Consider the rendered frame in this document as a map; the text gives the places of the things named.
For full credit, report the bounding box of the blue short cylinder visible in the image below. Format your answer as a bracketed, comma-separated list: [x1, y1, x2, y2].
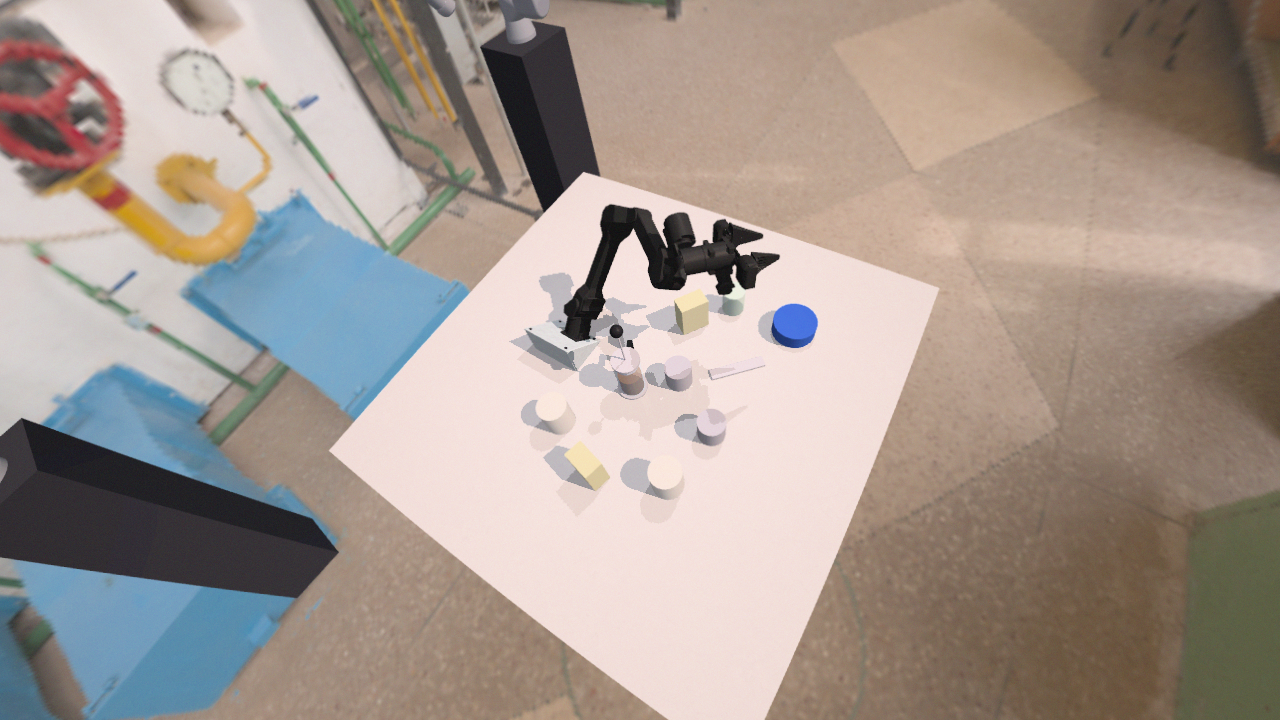
[772, 304, 818, 348]

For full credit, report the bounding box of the pale yellow block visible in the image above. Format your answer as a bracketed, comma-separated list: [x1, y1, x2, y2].
[564, 441, 611, 491]
[675, 290, 709, 334]

